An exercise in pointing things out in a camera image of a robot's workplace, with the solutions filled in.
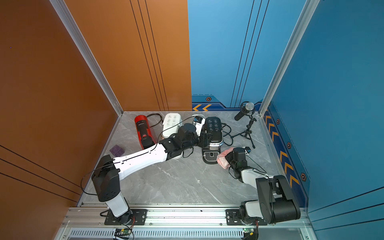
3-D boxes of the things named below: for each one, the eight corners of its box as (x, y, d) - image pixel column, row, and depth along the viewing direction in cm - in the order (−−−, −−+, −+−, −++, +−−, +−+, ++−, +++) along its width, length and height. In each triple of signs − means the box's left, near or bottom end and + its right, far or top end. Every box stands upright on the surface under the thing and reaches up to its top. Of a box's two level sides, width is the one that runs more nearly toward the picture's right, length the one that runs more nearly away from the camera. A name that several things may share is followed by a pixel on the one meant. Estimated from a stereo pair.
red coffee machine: (148, 157, 97) (139, 140, 82) (143, 135, 109) (134, 116, 93) (159, 153, 99) (152, 136, 84) (153, 131, 110) (145, 113, 95)
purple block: (112, 154, 99) (109, 150, 95) (119, 148, 102) (116, 144, 98) (119, 159, 97) (115, 155, 93) (125, 153, 100) (122, 148, 95)
